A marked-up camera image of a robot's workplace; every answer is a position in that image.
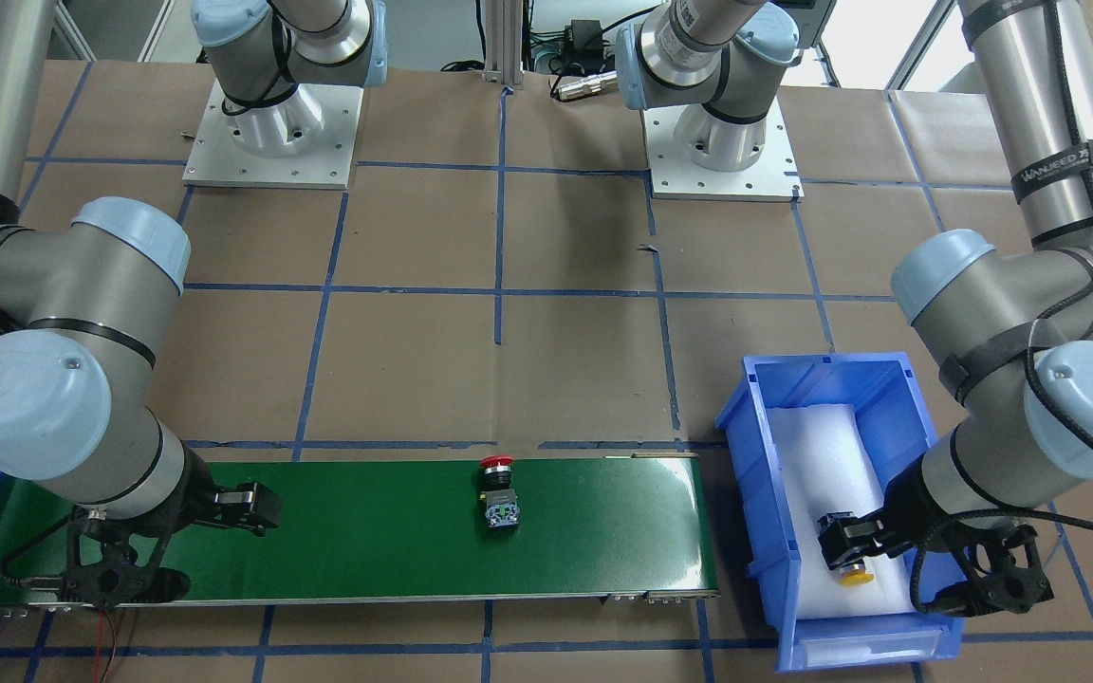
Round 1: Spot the black power adapter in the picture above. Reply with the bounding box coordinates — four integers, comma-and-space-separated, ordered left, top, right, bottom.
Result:
564, 19, 603, 52

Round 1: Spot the yellow push button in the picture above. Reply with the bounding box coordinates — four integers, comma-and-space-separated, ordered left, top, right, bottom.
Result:
834, 562, 875, 587

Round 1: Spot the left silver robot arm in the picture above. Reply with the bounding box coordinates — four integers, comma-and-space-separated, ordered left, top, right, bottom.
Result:
806, 1, 1093, 619

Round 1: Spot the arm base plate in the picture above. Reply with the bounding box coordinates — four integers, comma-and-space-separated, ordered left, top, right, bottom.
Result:
183, 83, 365, 191
642, 101, 806, 202

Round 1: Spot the red push button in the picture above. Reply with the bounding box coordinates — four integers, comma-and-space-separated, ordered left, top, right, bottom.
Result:
480, 454, 521, 531

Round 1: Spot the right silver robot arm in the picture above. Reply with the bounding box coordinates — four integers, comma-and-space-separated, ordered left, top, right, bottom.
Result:
0, 1, 283, 610

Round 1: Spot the green conveyor belt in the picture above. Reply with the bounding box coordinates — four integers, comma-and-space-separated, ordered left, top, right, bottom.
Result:
0, 454, 717, 609

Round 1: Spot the aluminium frame post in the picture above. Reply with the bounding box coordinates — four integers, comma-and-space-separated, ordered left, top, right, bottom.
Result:
480, 0, 528, 91

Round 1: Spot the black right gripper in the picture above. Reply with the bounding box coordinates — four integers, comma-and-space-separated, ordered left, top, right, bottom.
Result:
58, 447, 285, 609

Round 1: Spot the white foam pad bin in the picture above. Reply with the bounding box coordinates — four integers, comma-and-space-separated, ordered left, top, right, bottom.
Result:
767, 405, 914, 619

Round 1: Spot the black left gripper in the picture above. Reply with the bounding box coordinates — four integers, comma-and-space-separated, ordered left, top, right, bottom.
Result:
816, 464, 1054, 619

